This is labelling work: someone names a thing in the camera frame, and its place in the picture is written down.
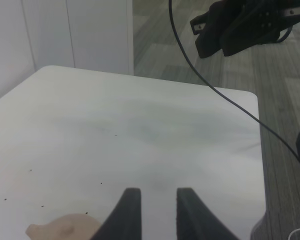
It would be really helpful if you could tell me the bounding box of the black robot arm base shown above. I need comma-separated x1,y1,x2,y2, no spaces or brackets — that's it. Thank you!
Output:
190,0,300,59

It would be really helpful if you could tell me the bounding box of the beige teacup with handle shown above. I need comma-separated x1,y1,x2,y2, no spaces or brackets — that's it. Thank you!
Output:
25,213,101,240

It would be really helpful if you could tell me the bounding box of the thin black cable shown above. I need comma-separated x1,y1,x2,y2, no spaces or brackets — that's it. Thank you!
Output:
168,0,300,180

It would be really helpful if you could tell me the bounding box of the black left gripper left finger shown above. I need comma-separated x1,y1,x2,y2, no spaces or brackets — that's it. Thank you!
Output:
92,188,142,240

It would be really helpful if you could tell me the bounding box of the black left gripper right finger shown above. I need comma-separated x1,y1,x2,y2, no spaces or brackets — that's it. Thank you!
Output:
176,188,238,240

